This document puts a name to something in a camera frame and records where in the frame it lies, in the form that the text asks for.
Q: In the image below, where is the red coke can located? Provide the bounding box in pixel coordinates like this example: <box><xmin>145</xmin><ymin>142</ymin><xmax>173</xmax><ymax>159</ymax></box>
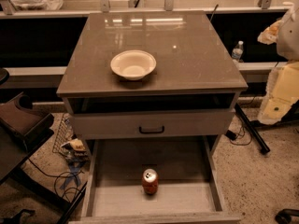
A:
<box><xmin>141</xmin><ymin>169</ymin><xmax>158</xmax><ymax>195</ymax></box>

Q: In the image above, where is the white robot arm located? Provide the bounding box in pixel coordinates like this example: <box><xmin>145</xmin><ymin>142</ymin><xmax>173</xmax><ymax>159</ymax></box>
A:
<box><xmin>257</xmin><ymin>2</ymin><xmax>299</xmax><ymax>125</ymax></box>

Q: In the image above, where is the grey drawer cabinet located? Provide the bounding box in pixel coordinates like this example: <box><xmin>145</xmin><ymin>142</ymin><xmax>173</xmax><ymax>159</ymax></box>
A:
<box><xmin>56</xmin><ymin>10</ymin><xmax>249</xmax><ymax>224</ymax></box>

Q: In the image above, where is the closed top drawer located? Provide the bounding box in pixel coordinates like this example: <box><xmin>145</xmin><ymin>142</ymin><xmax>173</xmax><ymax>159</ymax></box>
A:
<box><xmin>70</xmin><ymin>109</ymin><xmax>235</xmax><ymax>140</ymax></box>

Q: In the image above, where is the open middle drawer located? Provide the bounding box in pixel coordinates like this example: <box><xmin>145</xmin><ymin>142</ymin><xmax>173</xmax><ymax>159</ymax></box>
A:
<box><xmin>69</xmin><ymin>136</ymin><xmax>241</xmax><ymax>224</ymax></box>

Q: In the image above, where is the white bowl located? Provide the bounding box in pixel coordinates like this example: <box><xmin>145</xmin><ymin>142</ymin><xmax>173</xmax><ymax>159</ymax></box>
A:
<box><xmin>110</xmin><ymin>50</ymin><xmax>156</xmax><ymax>80</ymax></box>

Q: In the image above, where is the clear water bottle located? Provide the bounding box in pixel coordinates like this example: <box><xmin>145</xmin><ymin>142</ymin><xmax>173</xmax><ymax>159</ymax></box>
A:
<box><xmin>232</xmin><ymin>41</ymin><xmax>244</xmax><ymax>63</ymax></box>

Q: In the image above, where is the black table leg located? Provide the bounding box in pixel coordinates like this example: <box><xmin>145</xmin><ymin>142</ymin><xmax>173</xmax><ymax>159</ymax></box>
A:
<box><xmin>235</xmin><ymin>104</ymin><xmax>270</xmax><ymax>155</ymax></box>

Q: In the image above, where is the dark brown chair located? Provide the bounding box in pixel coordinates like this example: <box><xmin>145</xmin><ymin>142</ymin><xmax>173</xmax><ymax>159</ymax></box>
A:
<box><xmin>0</xmin><ymin>68</ymin><xmax>71</xmax><ymax>213</ymax></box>

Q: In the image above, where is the black chair wheel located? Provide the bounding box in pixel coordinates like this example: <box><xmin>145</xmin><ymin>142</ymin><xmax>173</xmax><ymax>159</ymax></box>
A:
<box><xmin>275</xmin><ymin>209</ymin><xmax>299</xmax><ymax>224</ymax></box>

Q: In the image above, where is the black drawer handle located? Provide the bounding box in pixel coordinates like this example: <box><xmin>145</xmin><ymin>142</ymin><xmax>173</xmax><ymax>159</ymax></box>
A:
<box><xmin>138</xmin><ymin>126</ymin><xmax>164</xmax><ymax>134</ymax></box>

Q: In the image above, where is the wire basket with clutter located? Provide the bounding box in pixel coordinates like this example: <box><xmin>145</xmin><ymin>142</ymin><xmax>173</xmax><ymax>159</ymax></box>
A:
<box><xmin>52</xmin><ymin>114</ymin><xmax>89</xmax><ymax>162</ymax></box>

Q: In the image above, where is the black floor cable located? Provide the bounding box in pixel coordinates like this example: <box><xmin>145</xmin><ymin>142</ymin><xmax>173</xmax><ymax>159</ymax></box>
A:
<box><xmin>27</xmin><ymin>158</ymin><xmax>86</xmax><ymax>203</ymax></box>

